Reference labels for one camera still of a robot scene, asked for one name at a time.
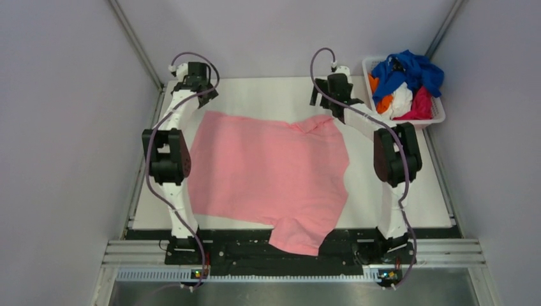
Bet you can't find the magenta t-shirt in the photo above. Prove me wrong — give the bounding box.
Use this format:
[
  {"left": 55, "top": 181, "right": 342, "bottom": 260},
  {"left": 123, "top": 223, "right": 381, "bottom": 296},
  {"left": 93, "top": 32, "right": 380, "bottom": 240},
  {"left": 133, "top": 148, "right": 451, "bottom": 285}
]
[{"left": 394, "top": 86, "right": 433, "bottom": 120}]

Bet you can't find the orange t-shirt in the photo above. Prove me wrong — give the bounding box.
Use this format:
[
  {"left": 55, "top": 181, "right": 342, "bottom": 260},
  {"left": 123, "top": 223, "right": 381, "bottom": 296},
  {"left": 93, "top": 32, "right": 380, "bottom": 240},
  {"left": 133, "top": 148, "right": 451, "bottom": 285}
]
[{"left": 368, "top": 74, "right": 394, "bottom": 114}]

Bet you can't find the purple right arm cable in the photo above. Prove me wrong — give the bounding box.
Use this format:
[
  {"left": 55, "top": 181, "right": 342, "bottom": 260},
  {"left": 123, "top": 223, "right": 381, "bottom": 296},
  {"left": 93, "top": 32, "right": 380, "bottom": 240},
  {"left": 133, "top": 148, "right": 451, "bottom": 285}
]
[{"left": 309, "top": 47, "right": 419, "bottom": 290}]

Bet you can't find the white t-shirt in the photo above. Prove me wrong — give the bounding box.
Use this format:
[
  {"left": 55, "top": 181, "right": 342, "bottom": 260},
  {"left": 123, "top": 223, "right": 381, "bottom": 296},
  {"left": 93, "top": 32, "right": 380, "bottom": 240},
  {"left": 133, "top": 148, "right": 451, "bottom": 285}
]
[{"left": 381, "top": 82, "right": 413, "bottom": 119}]

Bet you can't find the aluminium front rail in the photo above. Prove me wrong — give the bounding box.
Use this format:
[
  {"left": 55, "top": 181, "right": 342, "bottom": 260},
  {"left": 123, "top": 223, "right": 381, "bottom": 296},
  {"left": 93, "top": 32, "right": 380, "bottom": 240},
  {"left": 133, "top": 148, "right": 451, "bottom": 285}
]
[{"left": 102, "top": 239, "right": 486, "bottom": 283}]

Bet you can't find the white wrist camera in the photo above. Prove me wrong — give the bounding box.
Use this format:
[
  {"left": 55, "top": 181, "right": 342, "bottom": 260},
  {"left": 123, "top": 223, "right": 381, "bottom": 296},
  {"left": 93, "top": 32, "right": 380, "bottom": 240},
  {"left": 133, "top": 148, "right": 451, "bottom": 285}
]
[
  {"left": 331, "top": 62, "right": 351, "bottom": 77},
  {"left": 168, "top": 62, "right": 188, "bottom": 80}
]

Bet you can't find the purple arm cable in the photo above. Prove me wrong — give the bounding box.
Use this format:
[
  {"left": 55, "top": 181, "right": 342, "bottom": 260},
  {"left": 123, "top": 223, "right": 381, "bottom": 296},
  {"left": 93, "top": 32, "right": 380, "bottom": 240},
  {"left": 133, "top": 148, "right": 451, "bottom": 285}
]
[
  {"left": 144, "top": 51, "right": 221, "bottom": 292},
  {"left": 309, "top": 47, "right": 419, "bottom": 290}
]

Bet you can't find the white plastic laundry basket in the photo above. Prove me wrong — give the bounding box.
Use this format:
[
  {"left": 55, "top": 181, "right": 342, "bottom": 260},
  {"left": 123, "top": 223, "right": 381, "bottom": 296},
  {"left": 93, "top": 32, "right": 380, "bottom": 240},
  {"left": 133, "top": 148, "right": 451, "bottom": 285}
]
[{"left": 361, "top": 55, "right": 446, "bottom": 129}]

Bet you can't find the blue t-shirt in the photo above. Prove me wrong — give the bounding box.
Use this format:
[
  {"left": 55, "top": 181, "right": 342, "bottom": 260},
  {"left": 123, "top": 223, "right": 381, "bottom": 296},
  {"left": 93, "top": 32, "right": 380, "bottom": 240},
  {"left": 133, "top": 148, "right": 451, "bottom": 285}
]
[{"left": 371, "top": 50, "right": 445, "bottom": 105}]

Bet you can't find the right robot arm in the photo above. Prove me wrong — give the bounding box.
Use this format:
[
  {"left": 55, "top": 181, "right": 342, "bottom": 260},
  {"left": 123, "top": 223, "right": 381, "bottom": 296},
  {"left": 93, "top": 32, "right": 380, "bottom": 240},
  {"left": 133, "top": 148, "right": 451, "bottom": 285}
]
[{"left": 310, "top": 73, "right": 422, "bottom": 263}]

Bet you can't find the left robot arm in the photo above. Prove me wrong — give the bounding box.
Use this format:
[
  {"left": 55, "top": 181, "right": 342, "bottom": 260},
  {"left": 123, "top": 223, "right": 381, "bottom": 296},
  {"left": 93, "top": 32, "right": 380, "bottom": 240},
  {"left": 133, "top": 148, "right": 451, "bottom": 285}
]
[{"left": 142, "top": 62, "right": 219, "bottom": 263}]

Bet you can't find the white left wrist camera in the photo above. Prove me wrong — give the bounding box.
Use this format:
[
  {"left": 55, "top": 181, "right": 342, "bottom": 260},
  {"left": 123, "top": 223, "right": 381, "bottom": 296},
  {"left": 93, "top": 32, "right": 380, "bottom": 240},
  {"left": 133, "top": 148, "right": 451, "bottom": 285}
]
[{"left": 168, "top": 62, "right": 188, "bottom": 80}]

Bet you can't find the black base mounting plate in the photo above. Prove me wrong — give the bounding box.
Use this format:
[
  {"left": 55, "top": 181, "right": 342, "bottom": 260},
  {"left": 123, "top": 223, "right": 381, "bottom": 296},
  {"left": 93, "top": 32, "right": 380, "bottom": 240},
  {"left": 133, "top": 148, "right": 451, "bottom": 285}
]
[{"left": 125, "top": 227, "right": 463, "bottom": 278}]

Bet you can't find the pink t-shirt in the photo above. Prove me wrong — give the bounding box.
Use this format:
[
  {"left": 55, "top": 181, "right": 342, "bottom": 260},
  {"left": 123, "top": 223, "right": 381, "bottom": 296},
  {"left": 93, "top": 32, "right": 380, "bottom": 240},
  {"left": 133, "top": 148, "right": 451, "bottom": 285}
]
[{"left": 188, "top": 111, "right": 350, "bottom": 256}]

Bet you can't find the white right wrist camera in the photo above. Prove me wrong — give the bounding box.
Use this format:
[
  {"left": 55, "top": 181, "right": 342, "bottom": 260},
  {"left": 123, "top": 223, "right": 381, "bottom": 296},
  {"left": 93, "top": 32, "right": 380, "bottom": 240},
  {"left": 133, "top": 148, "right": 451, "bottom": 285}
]
[{"left": 331, "top": 62, "right": 351, "bottom": 77}]

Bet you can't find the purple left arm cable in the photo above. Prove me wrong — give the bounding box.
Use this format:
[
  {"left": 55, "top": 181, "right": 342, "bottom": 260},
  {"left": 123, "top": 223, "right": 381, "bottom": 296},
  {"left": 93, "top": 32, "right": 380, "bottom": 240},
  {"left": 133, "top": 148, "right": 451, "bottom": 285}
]
[{"left": 144, "top": 51, "right": 221, "bottom": 292}]

